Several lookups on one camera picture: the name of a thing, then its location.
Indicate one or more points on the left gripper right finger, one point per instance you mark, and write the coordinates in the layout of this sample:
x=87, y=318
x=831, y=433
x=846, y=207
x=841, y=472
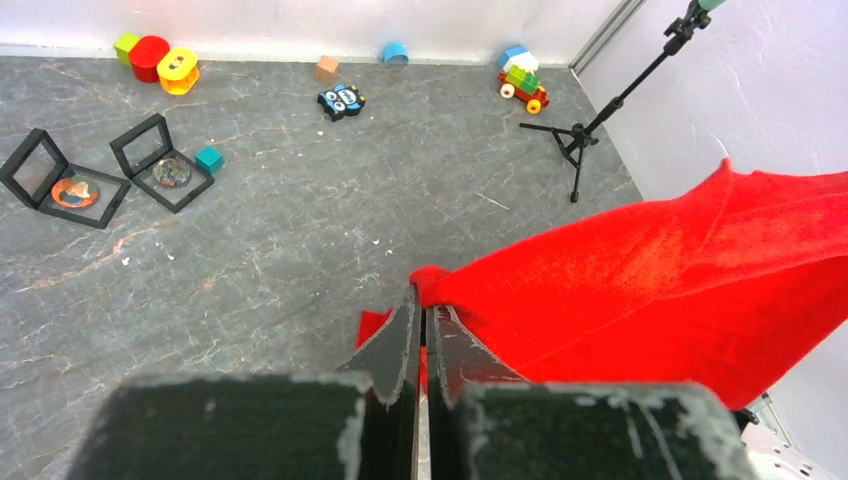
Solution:
x=489, y=422

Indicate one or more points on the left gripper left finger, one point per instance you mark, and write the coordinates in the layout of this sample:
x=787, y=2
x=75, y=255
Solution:
x=358, y=421

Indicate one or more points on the red t-shirt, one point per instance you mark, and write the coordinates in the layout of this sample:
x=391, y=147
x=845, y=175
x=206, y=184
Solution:
x=729, y=286

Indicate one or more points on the round orange brooch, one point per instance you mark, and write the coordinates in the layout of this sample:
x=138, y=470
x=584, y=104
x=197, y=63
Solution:
x=75, y=192

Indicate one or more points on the round dark brooch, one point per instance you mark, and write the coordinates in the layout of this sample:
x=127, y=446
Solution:
x=172, y=172

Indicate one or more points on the green microphone on tripod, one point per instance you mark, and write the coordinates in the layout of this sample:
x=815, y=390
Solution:
x=572, y=143

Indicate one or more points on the teal cube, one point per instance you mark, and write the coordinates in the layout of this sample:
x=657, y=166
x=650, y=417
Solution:
x=209, y=159

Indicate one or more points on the colourful brick toy car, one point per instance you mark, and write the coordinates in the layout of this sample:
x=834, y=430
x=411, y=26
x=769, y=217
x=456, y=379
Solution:
x=518, y=79

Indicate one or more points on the black display case right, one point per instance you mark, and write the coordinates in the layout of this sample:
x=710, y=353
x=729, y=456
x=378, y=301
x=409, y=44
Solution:
x=146, y=155

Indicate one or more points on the black display case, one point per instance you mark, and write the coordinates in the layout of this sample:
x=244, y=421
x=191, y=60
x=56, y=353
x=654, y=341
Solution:
x=34, y=191
x=146, y=155

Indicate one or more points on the brown wooden cube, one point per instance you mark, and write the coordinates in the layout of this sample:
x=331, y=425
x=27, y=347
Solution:
x=326, y=69

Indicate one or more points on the blue cylinder block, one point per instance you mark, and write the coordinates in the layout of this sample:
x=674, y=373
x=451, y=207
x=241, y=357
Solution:
x=395, y=53

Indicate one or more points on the black display case left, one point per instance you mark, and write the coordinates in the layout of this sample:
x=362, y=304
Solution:
x=34, y=191

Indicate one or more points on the red yellow green toy blocks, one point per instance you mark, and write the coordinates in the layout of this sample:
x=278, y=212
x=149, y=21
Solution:
x=152, y=59

